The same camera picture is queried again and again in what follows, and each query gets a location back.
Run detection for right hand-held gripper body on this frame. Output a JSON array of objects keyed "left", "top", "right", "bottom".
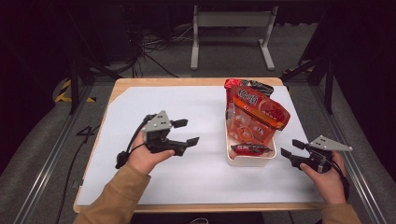
[{"left": 290, "top": 134, "right": 354, "bottom": 175}]

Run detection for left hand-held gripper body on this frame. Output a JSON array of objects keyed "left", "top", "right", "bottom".
[{"left": 141, "top": 110, "right": 189, "bottom": 157}]

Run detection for small red candy packet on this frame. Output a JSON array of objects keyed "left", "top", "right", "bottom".
[{"left": 230, "top": 142, "right": 274, "bottom": 157}]

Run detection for white plastic bin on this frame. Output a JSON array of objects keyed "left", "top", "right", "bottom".
[{"left": 224, "top": 118, "right": 278, "bottom": 167}]

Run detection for large orange packet clear blocks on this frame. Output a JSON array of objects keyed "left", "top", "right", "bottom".
[{"left": 226, "top": 86, "right": 291, "bottom": 147}]

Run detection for red and white seasoning packet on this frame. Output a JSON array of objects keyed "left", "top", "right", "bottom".
[{"left": 223, "top": 77, "right": 247, "bottom": 91}]

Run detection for person's left hand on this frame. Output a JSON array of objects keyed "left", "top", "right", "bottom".
[{"left": 127, "top": 132, "right": 176, "bottom": 175}]

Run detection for person's right hand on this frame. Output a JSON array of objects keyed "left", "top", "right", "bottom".
[{"left": 300, "top": 152, "right": 347, "bottom": 204}]

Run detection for white table sheet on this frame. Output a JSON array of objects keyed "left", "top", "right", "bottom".
[{"left": 76, "top": 85, "right": 325, "bottom": 206}]

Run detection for black tripod stand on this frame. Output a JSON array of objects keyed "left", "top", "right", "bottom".
[
  {"left": 281, "top": 55, "right": 336, "bottom": 115},
  {"left": 66, "top": 55, "right": 124, "bottom": 116}
]

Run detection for yellow black striped tape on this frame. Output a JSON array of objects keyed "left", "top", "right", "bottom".
[{"left": 55, "top": 78, "right": 97, "bottom": 105}]

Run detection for grey metal stand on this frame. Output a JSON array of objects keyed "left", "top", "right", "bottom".
[{"left": 190, "top": 4, "right": 279, "bottom": 72}]

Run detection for metal floor rail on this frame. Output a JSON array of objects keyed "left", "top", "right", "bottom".
[
  {"left": 311, "top": 83, "right": 389, "bottom": 224},
  {"left": 12, "top": 83, "right": 94, "bottom": 224}
]

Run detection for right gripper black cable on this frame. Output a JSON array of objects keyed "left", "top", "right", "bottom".
[{"left": 330, "top": 158, "right": 351, "bottom": 200}]

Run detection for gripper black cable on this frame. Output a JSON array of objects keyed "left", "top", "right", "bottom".
[
  {"left": 115, "top": 114, "right": 157, "bottom": 171},
  {"left": 330, "top": 158, "right": 351, "bottom": 200}
]

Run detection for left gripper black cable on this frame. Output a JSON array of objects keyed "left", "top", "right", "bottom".
[{"left": 115, "top": 114, "right": 157, "bottom": 171}]

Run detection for bundle of floor cables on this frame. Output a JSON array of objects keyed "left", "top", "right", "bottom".
[{"left": 122, "top": 26, "right": 194, "bottom": 78}]

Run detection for black floor cable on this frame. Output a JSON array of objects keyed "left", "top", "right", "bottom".
[{"left": 60, "top": 124, "right": 102, "bottom": 224}]

